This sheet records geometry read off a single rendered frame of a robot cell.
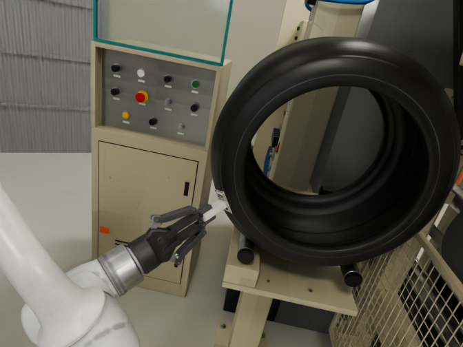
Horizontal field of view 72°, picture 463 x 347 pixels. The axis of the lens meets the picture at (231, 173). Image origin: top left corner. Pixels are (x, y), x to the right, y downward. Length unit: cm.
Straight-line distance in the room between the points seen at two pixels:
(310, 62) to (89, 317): 57
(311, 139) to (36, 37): 272
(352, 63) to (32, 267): 62
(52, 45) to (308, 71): 288
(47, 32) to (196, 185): 222
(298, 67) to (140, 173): 108
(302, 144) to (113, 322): 79
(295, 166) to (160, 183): 71
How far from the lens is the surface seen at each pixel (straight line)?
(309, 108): 107
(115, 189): 168
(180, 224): 72
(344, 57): 68
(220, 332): 183
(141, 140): 152
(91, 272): 67
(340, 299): 99
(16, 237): 52
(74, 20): 334
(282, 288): 94
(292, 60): 68
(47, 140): 358
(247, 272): 88
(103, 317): 53
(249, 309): 150
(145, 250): 68
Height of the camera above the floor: 142
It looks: 24 degrees down
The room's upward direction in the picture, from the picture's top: 11 degrees clockwise
